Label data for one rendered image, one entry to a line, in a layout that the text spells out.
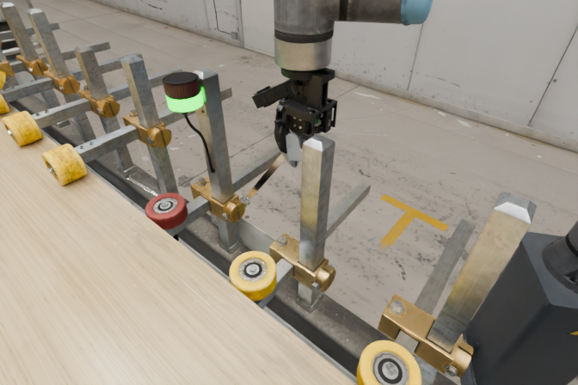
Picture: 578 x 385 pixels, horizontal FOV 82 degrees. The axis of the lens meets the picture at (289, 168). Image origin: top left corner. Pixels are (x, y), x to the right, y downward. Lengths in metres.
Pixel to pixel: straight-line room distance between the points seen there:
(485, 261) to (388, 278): 1.30
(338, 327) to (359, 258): 1.03
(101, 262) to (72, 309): 0.09
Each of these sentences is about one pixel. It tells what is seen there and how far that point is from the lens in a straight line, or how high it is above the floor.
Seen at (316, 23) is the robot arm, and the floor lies 1.26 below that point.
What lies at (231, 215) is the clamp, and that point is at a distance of 0.76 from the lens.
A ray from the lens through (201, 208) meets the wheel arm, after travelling 0.79.
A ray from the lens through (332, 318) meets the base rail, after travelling 0.78.
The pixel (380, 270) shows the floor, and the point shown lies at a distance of 1.76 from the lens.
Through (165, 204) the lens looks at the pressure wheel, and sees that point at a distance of 0.73.
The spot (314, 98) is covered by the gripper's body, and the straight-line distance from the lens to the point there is 0.55.
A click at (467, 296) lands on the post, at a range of 0.51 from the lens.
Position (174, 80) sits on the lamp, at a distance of 0.59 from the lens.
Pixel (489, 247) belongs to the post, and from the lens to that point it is 0.44.
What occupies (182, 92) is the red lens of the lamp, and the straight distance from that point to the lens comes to 0.58.
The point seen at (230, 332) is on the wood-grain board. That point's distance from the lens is 0.55.
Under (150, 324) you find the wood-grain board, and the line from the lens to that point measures 0.58.
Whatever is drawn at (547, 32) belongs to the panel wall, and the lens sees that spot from 2.99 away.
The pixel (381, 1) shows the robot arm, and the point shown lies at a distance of 0.49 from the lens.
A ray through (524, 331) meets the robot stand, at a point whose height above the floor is 0.42.
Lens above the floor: 1.38
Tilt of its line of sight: 37 degrees down
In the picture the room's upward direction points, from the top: straight up
